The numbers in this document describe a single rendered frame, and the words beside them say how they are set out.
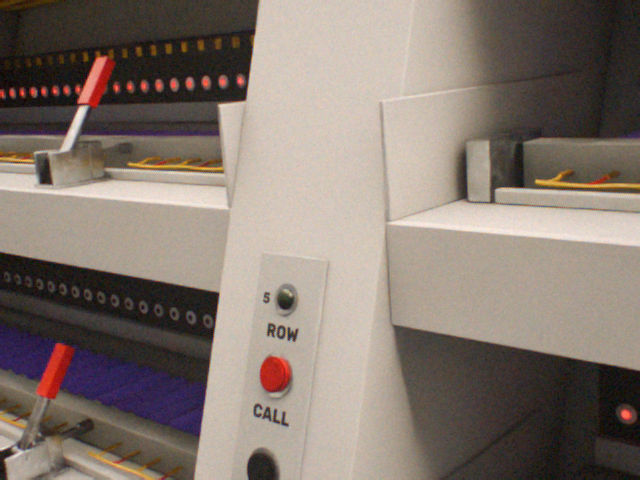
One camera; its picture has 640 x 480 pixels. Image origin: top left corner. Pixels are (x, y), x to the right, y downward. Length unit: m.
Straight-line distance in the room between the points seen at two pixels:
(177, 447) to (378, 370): 0.21
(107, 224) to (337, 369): 0.19
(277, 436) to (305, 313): 0.06
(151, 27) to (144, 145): 0.27
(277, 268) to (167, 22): 0.47
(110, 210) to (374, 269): 0.19
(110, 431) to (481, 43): 0.35
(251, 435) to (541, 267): 0.16
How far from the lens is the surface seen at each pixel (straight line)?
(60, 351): 0.58
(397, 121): 0.36
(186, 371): 0.67
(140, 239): 0.48
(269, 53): 0.42
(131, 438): 0.58
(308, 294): 0.38
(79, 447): 0.63
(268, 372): 0.39
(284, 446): 0.39
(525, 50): 0.45
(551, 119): 0.47
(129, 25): 0.87
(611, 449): 0.49
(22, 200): 0.58
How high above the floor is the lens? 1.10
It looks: 2 degrees up
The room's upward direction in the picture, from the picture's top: 8 degrees clockwise
